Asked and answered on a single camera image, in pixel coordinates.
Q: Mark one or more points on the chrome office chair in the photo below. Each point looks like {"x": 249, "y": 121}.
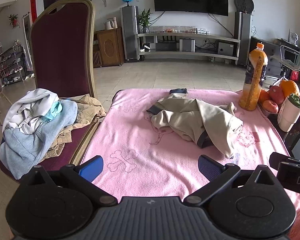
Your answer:
{"x": 290, "y": 60}

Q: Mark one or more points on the black subwoofer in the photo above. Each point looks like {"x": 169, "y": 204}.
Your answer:
{"x": 225, "y": 49}

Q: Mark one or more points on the metal shoe rack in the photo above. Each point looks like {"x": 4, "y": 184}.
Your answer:
{"x": 11, "y": 65}

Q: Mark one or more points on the white tumbler with green lid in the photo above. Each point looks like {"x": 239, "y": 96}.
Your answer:
{"x": 287, "y": 115}

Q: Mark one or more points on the white electric kettle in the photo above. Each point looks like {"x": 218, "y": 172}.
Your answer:
{"x": 109, "y": 25}

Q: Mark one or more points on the silver audio box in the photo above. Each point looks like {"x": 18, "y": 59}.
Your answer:
{"x": 187, "y": 45}

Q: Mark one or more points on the white bottle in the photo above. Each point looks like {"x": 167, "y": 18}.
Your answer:
{"x": 115, "y": 23}

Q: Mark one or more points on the black router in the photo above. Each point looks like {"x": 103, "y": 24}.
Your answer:
{"x": 166, "y": 45}

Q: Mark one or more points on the pink printed blanket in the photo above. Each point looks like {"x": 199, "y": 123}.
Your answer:
{"x": 140, "y": 140}

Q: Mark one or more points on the turquoise garment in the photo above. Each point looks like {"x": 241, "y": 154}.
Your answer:
{"x": 52, "y": 111}

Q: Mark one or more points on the grey television stand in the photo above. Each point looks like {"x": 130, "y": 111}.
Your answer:
{"x": 190, "y": 34}

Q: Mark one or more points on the hanging wall plant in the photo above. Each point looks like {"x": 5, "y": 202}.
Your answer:
{"x": 13, "y": 20}

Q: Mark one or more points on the beige sweatshirt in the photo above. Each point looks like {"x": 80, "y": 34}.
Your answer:
{"x": 190, "y": 115}

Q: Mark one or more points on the red paper banner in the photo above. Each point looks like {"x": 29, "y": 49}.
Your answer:
{"x": 33, "y": 10}

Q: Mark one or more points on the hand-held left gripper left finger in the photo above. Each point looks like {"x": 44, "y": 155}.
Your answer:
{"x": 91, "y": 168}

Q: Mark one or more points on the white garment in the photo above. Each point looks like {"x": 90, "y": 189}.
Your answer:
{"x": 35, "y": 100}

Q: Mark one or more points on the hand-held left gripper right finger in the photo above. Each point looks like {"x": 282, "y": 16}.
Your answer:
{"x": 210, "y": 168}

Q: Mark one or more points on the small white desk fan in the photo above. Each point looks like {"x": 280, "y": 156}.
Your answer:
{"x": 294, "y": 37}

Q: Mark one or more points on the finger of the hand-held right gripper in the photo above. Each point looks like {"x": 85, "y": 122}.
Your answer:
{"x": 277, "y": 159}

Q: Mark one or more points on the green potted plant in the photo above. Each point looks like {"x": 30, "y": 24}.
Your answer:
{"x": 145, "y": 17}

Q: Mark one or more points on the grey tower speaker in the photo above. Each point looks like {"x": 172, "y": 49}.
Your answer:
{"x": 242, "y": 37}
{"x": 128, "y": 35}

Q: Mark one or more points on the black drawer cabinet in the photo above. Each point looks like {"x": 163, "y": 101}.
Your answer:
{"x": 272, "y": 55}

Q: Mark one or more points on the large orange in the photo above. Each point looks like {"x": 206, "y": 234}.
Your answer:
{"x": 290, "y": 87}

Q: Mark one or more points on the wooden cabinet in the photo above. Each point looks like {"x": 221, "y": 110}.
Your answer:
{"x": 110, "y": 47}

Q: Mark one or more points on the dark round decorative plate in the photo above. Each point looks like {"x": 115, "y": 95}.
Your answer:
{"x": 244, "y": 3}

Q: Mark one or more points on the orange juice bottle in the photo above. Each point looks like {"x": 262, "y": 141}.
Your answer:
{"x": 252, "y": 87}

